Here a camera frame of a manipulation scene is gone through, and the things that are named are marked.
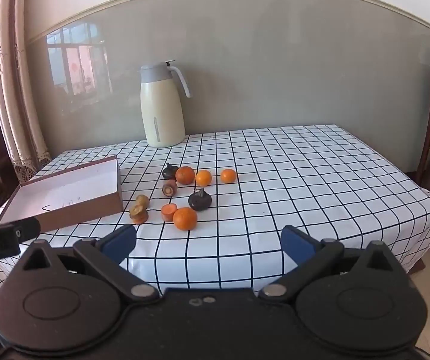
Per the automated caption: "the beige lace-trimmed curtain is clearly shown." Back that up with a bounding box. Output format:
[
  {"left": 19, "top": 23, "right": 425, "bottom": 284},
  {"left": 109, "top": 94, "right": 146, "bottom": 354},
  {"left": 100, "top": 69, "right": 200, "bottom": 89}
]
[{"left": 0, "top": 0, "right": 52, "bottom": 182}]

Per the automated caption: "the brown cardboard box white inside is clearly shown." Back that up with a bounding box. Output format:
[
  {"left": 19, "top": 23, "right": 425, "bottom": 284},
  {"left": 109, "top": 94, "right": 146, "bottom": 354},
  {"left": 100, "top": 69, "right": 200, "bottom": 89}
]
[{"left": 0, "top": 155, "right": 124, "bottom": 233}]

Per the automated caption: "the cream thermos jug grey lid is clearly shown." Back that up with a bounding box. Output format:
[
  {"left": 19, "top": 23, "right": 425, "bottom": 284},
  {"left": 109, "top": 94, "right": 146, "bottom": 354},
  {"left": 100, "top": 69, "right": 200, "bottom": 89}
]
[{"left": 140, "top": 60, "right": 193, "bottom": 149}]

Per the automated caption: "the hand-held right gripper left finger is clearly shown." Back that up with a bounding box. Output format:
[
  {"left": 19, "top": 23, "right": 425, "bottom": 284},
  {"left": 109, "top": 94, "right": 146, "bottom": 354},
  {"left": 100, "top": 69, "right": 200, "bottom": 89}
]
[{"left": 13, "top": 224, "right": 161, "bottom": 306}]

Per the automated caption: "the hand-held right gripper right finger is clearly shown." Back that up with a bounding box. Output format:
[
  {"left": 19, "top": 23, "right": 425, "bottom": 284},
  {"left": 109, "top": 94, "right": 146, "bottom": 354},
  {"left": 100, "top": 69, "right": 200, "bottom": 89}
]
[{"left": 258, "top": 225, "right": 411, "bottom": 306}]

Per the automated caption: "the black white checked tablecloth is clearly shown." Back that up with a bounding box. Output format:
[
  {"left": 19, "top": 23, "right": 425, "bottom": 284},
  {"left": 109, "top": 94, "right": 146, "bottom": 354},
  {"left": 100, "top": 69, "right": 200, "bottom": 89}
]
[{"left": 0, "top": 124, "right": 430, "bottom": 297}]

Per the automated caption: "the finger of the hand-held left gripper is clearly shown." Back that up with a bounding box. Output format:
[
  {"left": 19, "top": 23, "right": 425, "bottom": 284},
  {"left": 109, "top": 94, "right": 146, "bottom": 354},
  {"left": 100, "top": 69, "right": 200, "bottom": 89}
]
[{"left": 12, "top": 218, "right": 42, "bottom": 242}]

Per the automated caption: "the large orange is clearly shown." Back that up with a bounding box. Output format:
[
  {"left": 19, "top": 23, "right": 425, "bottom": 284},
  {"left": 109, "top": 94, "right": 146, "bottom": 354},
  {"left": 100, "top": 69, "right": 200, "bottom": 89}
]
[
  {"left": 175, "top": 166, "right": 196, "bottom": 185},
  {"left": 172, "top": 207, "right": 198, "bottom": 231}
]

